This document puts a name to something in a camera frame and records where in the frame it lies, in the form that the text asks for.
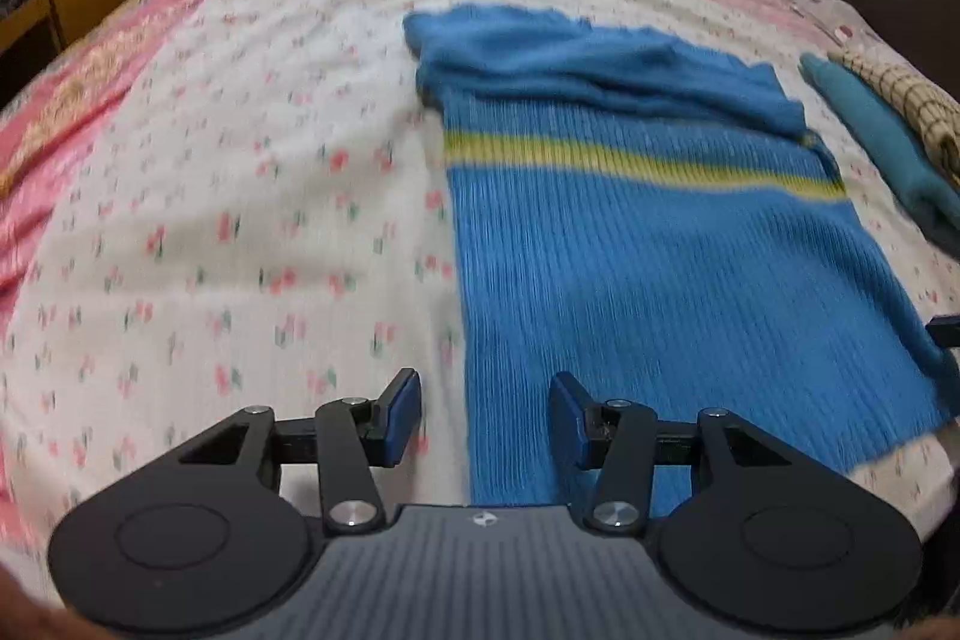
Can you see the pink spotted pillow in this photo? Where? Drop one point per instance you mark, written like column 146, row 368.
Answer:
column 832, row 14

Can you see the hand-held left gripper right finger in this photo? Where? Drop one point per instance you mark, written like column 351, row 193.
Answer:
column 566, row 415

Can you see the beige striped folded cloth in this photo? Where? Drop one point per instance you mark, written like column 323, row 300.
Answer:
column 922, row 100

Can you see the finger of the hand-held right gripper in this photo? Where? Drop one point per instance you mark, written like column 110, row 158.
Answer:
column 946, row 332

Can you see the cherry print bed sheet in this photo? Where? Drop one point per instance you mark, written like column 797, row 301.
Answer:
column 225, row 160

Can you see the teal folded blanket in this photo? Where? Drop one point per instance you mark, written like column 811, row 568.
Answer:
column 877, row 138

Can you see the blue knitted sweater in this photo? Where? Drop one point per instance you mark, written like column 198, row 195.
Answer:
column 637, row 280

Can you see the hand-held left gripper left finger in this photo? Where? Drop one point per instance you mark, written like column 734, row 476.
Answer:
column 401, row 415

